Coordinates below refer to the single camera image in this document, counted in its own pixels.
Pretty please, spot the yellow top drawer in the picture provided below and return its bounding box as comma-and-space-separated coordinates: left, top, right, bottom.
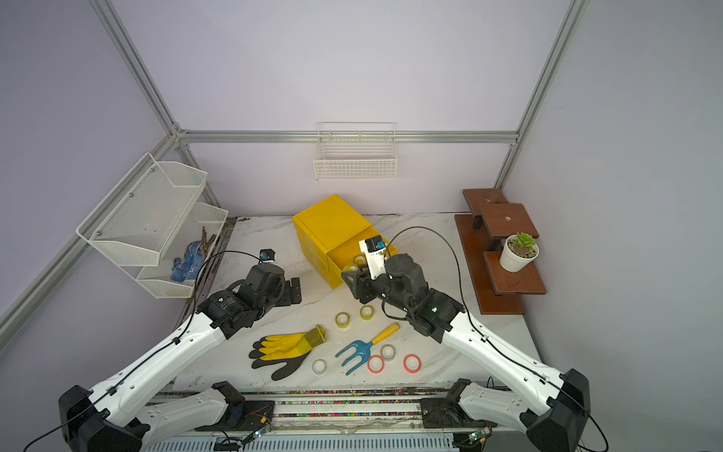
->
327, 226, 380, 289

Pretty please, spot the clear tape roll middle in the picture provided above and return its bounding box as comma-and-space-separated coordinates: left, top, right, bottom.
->
380, 345, 397, 362

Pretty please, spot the red tape roll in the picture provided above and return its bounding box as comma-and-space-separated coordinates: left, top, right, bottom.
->
403, 354, 422, 374
367, 355, 385, 375

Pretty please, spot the red tape roll left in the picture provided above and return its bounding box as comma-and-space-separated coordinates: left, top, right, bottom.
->
367, 355, 385, 375

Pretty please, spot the red tape roll right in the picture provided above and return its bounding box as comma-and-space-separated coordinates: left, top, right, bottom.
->
403, 354, 422, 374

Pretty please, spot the blue yellow garden fork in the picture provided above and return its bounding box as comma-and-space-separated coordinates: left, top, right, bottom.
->
335, 322, 400, 376

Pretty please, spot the aluminium frame rail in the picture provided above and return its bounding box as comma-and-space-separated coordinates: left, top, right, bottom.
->
0, 0, 193, 351

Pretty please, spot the clear tape roll by glove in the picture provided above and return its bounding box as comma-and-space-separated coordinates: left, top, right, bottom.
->
312, 359, 328, 375

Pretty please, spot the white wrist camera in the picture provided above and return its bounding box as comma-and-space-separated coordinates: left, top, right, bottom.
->
359, 235, 388, 280
259, 249, 276, 263

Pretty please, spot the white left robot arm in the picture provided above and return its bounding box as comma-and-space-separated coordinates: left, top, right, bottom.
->
58, 263, 302, 451

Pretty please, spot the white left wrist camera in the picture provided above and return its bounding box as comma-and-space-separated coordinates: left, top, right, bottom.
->
259, 249, 276, 263

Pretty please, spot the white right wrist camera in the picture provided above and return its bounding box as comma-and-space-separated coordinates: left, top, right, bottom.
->
359, 235, 388, 280

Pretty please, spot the white mesh wall shelf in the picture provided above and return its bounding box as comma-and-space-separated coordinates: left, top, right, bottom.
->
76, 154, 228, 299

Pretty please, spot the yellow plastic drawer cabinet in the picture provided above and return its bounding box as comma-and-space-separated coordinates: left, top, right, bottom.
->
292, 195, 372, 285

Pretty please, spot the white potted succulent plant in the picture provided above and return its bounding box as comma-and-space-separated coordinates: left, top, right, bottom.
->
500, 233, 540, 273

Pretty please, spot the yellow black work glove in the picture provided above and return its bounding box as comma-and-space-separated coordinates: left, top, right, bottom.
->
249, 325, 327, 382

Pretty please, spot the metal base rail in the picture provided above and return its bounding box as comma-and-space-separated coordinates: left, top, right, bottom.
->
140, 383, 543, 452

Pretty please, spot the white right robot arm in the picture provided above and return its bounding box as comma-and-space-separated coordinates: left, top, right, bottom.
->
342, 254, 591, 451

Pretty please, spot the blue glove in shelf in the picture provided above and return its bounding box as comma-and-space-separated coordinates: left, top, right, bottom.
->
171, 241, 204, 283

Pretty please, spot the brown wooden step shelf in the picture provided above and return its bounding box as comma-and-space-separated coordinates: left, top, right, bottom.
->
455, 188, 547, 315

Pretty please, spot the white wire wall basket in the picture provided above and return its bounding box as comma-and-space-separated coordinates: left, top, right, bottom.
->
314, 122, 398, 181

